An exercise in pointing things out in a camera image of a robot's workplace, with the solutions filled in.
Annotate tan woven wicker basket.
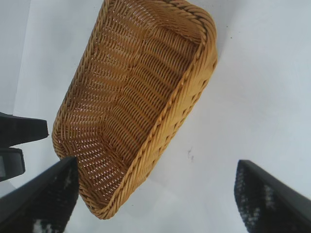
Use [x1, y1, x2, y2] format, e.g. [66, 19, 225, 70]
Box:
[51, 0, 219, 220]

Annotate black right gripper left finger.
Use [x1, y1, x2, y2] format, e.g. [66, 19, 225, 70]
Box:
[0, 156, 80, 233]

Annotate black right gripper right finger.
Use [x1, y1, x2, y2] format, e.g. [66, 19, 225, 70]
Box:
[234, 159, 311, 233]

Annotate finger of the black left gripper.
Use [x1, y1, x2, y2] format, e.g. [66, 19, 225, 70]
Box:
[0, 112, 49, 148]
[0, 147, 26, 182]

